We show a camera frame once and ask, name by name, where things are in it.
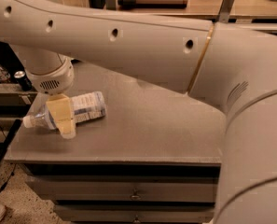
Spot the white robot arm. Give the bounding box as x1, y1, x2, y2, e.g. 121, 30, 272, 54
0, 0, 277, 224

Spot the blue label plastic bottle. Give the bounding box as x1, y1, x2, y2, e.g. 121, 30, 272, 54
23, 91, 106, 130

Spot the black stand leg left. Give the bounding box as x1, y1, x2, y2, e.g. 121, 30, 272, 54
0, 119, 22, 185

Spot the dark soda can on shelf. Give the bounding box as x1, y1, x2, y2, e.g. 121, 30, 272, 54
14, 71, 32, 91

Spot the metal rail bracket right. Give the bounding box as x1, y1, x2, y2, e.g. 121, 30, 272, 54
217, 0, 235, 23

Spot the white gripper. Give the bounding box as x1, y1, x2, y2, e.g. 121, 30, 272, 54
26, 58, 76, 139

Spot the small water bottle on shelf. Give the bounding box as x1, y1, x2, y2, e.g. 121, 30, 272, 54
0, 64, 11, 83

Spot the grey drawer cabinet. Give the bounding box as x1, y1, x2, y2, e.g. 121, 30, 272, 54
6, 63, 225, 224

